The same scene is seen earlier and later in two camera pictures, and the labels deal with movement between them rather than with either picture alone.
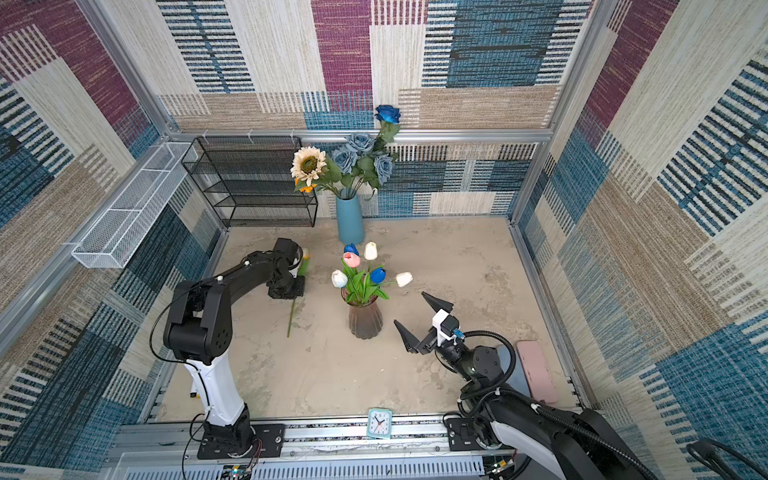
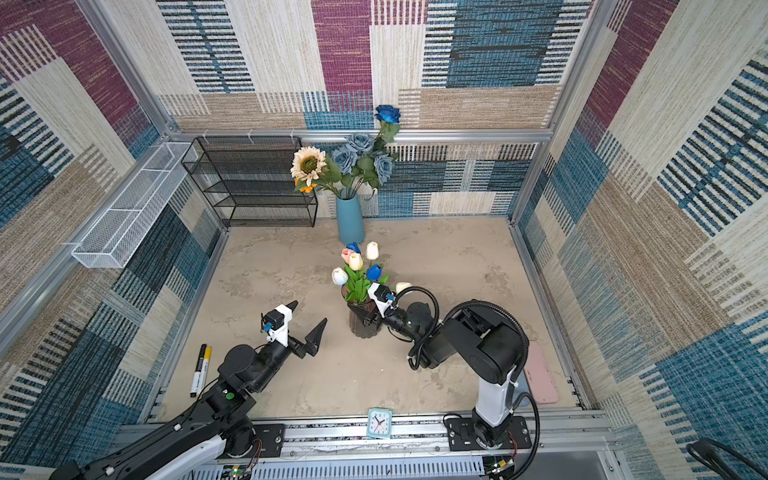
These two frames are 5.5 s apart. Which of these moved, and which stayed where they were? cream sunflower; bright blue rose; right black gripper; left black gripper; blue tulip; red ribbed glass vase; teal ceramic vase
Moved: right black gripper; left black gripper
Stayed: blue tulip; teal ceramic vase; bright blue rose; cream sunflower; red ribbed glass vase
